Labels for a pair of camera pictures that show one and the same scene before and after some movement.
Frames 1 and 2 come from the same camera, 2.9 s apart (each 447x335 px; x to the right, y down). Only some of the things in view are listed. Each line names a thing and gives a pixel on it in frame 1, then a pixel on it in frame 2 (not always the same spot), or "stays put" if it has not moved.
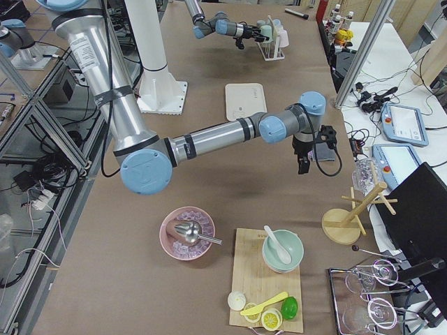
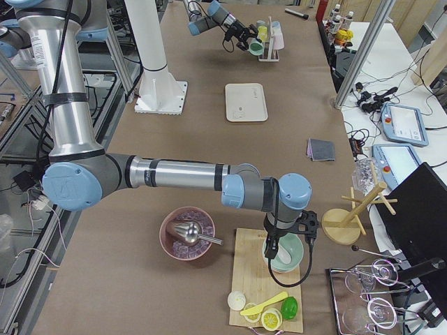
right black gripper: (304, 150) → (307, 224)
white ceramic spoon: (283, 253) stays put
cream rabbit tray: (243, 100) stays put
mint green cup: (266, 31) → (255, 47)
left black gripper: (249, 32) stays put
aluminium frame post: (381, 15) stays put
